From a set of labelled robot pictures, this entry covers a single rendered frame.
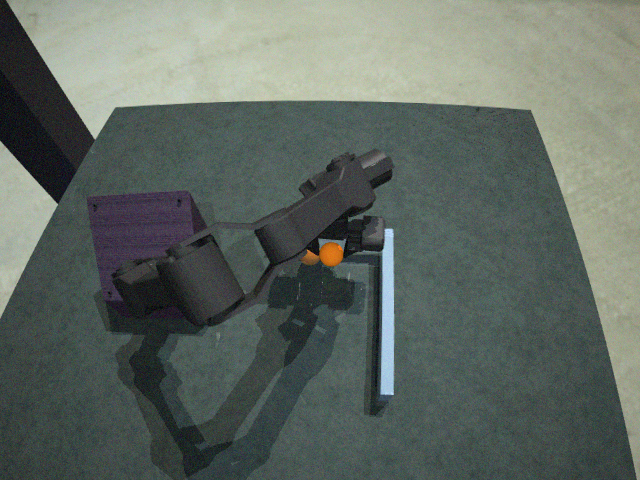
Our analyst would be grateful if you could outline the clear l-shaped low wall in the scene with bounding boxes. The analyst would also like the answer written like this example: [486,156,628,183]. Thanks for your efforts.
[318,238,383,397]
[377,229,394,401]

